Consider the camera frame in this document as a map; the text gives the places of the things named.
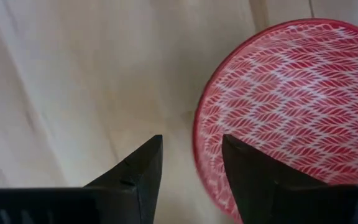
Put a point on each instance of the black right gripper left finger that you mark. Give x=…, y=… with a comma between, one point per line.
x=120, y=199

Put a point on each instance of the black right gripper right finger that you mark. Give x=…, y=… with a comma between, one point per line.
x=275, y=199

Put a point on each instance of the red leaf pattern bowl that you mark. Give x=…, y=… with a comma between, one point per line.
x=291, y=93

